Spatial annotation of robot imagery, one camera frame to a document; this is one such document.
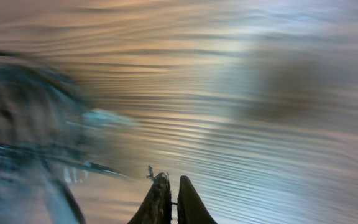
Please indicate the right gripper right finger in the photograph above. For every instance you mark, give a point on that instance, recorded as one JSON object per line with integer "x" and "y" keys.
{"x": 190, "y": 208}

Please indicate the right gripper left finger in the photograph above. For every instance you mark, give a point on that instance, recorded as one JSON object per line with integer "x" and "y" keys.
{"x": 157, "y": 205}

